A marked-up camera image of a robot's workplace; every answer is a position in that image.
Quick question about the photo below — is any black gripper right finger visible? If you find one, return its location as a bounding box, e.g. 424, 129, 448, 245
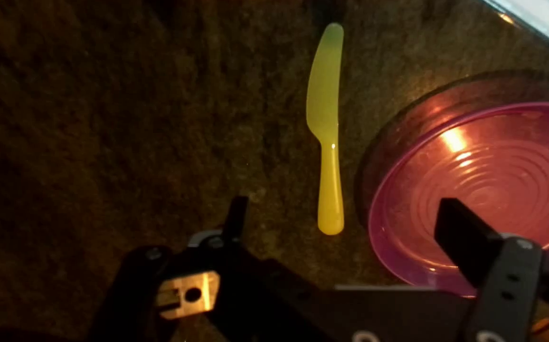
433, 196, 549, 342

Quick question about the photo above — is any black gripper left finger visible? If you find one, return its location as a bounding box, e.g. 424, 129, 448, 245
89, 194, 351, 342

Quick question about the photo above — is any yellow-green plastic knife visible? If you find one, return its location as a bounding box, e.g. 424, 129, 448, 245
304, 21, 348, 238

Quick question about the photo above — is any purple plastic plate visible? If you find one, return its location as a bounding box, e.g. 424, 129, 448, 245
355, 68, 549, 300

